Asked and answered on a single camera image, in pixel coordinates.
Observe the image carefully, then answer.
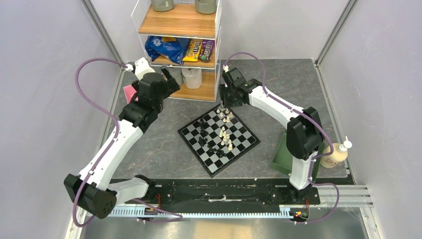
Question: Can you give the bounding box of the brown M&M candy bag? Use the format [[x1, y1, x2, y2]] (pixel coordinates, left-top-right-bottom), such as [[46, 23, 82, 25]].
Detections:
[[199, 39, 215, 62]]

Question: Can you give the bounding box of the white chess pieces corner group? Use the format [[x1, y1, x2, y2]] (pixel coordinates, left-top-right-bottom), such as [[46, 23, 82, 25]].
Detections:
[[216, 108, 234, 123]]

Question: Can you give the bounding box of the green plastic tray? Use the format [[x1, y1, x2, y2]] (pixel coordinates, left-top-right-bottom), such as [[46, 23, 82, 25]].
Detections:
[[270, 132, 326, 183]]

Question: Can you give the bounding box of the blue snack bag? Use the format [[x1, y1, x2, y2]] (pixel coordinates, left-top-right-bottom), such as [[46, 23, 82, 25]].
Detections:
[[144, 35, 190, 65]]

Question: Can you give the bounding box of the wrist white camera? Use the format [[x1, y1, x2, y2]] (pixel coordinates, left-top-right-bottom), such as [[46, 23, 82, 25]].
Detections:
[[222, 65, 231, 88], [124, 57, 156, 80]]

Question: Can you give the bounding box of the black chess pieces group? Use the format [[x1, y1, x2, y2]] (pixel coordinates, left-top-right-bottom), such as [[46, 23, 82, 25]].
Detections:
[[199, 118, 226, 158]]

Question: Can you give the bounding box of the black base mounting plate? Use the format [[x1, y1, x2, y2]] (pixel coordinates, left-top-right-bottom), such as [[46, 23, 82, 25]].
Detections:
[[141, 178, 320, 206]]

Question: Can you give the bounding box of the yellow M&M candy bag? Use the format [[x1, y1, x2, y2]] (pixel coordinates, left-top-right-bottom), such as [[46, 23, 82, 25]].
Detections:
[[182, 39, 203, 62]]

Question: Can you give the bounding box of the white wire wooden shelf rack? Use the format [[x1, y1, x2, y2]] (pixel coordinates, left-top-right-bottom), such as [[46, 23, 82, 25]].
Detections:
[[131, 0, 222, 102]]

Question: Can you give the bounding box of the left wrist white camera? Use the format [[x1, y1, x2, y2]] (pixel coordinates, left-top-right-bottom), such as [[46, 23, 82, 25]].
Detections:
[[124, 57, 156, 80]]

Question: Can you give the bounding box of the cream pump lotion bottle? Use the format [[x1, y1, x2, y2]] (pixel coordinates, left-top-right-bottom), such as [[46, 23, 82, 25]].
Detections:
[[320, 136, 352, 168]]

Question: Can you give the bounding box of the white toilet paper roll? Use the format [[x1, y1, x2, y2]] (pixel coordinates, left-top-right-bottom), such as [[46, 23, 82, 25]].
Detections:
[[181, 68, 202, 89]]

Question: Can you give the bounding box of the white chess pieces centre group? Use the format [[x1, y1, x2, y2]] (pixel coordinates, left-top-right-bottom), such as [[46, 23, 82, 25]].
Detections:
[[219, 126, 233, 151]]

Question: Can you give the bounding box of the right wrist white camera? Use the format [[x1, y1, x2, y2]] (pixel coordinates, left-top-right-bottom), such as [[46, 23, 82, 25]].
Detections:
[[222, 65, 231, 88]]

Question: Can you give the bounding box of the green bottle on shelf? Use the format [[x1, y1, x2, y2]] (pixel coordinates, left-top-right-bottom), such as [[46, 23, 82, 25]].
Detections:
[[195, 0, 217, 14], [151, 0, 174, 12]]

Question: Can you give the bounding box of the pink plastic bin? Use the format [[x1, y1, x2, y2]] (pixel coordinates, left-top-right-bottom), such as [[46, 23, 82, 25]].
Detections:
[[123, 85, 137, 104]]

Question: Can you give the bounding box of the left green bottle on shelf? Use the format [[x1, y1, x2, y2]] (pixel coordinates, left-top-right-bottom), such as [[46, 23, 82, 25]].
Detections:
[[151, 0, 174, 12]]

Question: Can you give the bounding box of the white cable duct strip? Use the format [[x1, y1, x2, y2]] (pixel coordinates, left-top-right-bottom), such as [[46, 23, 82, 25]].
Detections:
[[109, 204, 301, 220]]

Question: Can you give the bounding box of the black white chess board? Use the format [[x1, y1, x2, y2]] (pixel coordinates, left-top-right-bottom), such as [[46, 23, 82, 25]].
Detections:
[[178, 105, 260, 178]]

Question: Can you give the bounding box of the right green bottle on shelf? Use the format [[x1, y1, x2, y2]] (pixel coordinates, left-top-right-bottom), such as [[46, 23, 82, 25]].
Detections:
[[195, 0, 217, 14]]

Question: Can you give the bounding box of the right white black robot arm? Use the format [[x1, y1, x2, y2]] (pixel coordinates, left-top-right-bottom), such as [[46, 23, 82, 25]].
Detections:
[[218, 65, 325, 204]]

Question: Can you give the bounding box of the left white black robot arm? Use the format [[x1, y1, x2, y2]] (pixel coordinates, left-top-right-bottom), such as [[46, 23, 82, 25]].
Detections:
[[64, 66, 180, 219]]

